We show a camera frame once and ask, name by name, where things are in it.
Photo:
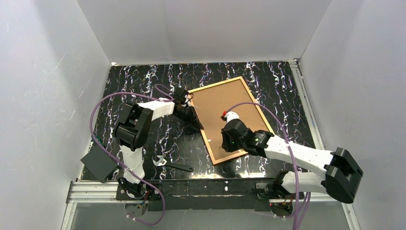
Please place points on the wooden picture frame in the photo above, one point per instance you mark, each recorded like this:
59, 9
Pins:
230, 95

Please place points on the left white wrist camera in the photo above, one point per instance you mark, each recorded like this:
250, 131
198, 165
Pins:
186, 97

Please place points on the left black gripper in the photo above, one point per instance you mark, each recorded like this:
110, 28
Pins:
189, 115

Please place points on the dark grey flat box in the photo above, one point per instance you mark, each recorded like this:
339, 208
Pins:
99, 164

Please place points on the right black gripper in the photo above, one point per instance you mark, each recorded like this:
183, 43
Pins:
226, 139

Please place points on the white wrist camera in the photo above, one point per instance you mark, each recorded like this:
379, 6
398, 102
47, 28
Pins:
228, 116
186, 97

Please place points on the black adjustable wrench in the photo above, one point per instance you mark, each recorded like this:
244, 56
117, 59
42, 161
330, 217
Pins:
163, 162

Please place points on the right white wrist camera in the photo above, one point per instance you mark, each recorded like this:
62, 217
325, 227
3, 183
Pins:
228, 116

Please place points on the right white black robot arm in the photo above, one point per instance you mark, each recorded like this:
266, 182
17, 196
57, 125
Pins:
335, 173

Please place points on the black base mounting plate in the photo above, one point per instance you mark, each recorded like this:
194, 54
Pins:
215, 194

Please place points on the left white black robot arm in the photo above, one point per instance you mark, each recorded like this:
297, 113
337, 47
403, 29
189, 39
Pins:
132, 131

